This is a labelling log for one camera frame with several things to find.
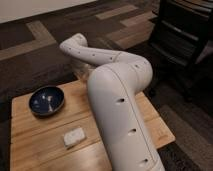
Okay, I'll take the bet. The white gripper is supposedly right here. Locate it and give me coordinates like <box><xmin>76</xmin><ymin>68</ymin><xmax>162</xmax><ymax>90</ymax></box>
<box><xmin>74</xmin><ymin>63</ymin><xmax>94</xmax><ymax>81</ymax></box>

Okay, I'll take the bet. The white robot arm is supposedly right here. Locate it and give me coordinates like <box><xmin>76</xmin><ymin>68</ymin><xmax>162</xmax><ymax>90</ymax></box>
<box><xmin>60</xmin><ymin>33</ymin><xmax>165</xmax><ymax>171</ymax></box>

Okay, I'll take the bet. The dark blue ceramic bowl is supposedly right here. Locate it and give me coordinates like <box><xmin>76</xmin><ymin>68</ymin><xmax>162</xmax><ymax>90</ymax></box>
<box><xmin>28</xmin><ymin>86</ymin><xmax>65</xmax><ymax>117</ymax></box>

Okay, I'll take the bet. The white sponge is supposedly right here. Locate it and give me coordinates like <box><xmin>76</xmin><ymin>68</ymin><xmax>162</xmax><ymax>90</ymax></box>
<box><xmin>63</xmin><ymin>127</ymin><xmax>86</xmax><ymax>148</ymax></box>

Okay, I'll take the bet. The black office chair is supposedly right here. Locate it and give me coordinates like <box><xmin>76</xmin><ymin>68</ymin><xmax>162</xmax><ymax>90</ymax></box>
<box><xmin>148</xmin><ymin>0</ymin><xmax>213</xmax><ymax>101</ymax></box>

